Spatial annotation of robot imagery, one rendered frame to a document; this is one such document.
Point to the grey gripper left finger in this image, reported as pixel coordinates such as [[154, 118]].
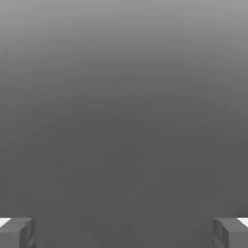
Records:
[[15, 234]]

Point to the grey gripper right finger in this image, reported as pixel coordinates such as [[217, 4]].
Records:
[[232, 234]]

